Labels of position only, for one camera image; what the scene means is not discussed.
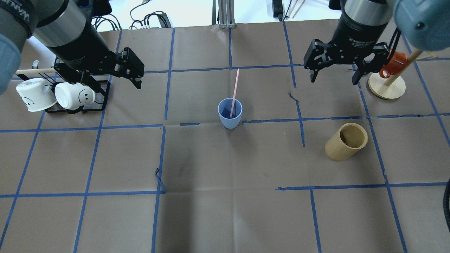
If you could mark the light blue plastic cup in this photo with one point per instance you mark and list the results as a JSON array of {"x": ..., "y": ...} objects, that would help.
[{"x": 223, "y": 110}]

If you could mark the wooden mug tree stand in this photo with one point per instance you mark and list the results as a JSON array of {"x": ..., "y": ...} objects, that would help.
[{"x": 394, "y": 87}]

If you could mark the orange mug on stand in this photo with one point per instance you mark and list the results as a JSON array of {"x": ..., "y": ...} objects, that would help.
[{"x": 397, "y": 64}]

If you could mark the bamboo cylinder holder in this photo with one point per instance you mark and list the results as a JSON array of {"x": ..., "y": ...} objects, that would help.
[{"x": 349, "y": 139}]

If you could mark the white smiley mug right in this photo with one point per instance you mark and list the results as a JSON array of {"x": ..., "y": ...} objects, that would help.
[{"x": 72, "y": 96}]

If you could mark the white smiley mug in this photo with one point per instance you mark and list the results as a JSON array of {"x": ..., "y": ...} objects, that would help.
[
  {"x": 36, "y": 94},
  {"x": 72, "y": 96}
]

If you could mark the wooden chopstick on desk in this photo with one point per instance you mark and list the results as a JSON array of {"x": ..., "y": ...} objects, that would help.
[
  {"x": 297, "y": 9},
  {"x": 291, "y": 7}
]

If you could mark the black power adapter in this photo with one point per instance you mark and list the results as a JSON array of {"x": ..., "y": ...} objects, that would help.
[{"x": 277, "y": 9}]

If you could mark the white smiley mug left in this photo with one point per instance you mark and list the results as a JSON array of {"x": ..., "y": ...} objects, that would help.
[{"x": 36, "y": 94}]

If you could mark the black wire mug rack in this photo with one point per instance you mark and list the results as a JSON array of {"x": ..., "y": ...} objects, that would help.
[{"x": 95, "y": 102}]

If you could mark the aluminium frame post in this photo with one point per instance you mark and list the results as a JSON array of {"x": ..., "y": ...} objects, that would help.
[{"x": 223, "y": 13}]

